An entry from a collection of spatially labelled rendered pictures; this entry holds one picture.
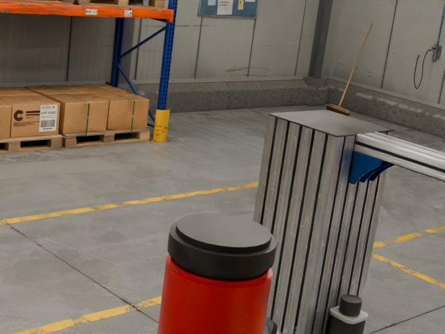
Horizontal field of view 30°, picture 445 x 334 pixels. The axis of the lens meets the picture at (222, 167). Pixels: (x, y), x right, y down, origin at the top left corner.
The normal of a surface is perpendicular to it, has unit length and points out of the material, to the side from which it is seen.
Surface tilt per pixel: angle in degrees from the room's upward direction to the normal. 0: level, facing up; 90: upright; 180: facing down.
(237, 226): 0
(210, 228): 0
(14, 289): 0
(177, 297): 90
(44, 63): 90
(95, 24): 90
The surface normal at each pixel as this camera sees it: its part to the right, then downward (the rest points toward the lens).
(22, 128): 0.65, 0.28
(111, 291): 0.13, -0.96
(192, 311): -0.46, 0.18
